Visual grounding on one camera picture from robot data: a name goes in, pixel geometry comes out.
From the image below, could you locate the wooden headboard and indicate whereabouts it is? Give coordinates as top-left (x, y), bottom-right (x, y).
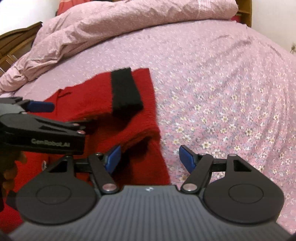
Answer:
top-left (1, 22), bottom-right (42, 76)

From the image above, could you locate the pink floral bed sheet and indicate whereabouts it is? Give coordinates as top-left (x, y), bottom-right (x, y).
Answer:
top-left (13, 20), bottom-right (295, 232)

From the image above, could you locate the person's left hand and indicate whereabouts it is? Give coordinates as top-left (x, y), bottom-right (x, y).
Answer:
top-left (1, 151), bottom-right (27, 211)

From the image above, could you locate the red knit cardigan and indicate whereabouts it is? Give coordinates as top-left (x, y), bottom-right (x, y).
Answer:
top-left (1, 68), bottom-right (170, 233)

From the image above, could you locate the pink crumpled duvet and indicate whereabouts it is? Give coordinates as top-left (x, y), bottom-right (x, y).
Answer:
top-left (1, 1), bottom-right (238, 94)

